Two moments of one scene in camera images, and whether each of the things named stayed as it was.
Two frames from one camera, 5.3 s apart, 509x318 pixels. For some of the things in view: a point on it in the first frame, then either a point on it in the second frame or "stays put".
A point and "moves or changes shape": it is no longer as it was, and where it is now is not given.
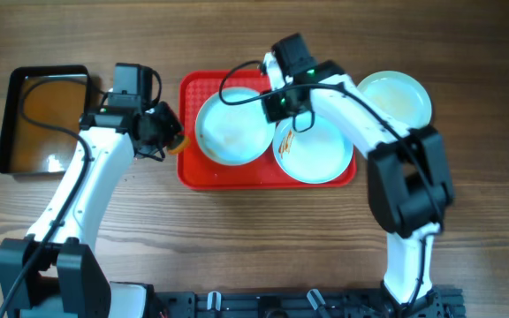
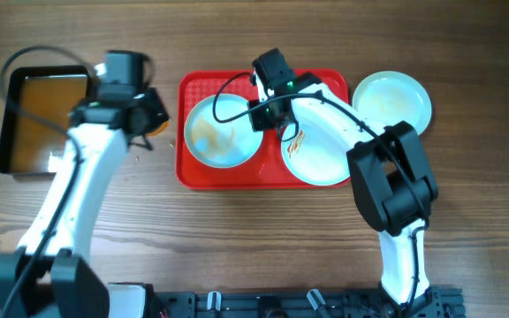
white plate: (398, 96) stays put
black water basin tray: (26, 148) stays put
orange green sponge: (182, 147) moves or changes shape
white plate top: (234, 134) moves or changes shape
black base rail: (353, 303) stays put
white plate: (313, 156) moves or changes shape
